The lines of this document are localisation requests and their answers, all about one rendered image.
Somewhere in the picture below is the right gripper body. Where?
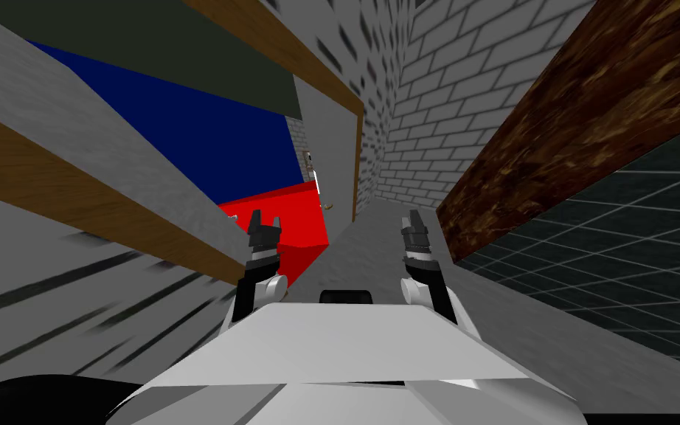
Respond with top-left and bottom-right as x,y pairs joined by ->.
401,229 -> 433,257

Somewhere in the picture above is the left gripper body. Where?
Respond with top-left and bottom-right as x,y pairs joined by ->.
248,227 -> 282,250

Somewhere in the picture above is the red block furniture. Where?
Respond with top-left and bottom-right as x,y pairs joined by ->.
218,179 -> 330,290

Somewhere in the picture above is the grey door leaf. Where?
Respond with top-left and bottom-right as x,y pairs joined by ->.
291,75 -> 360,238

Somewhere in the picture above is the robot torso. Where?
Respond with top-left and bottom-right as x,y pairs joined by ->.
105,288 -> 590,425

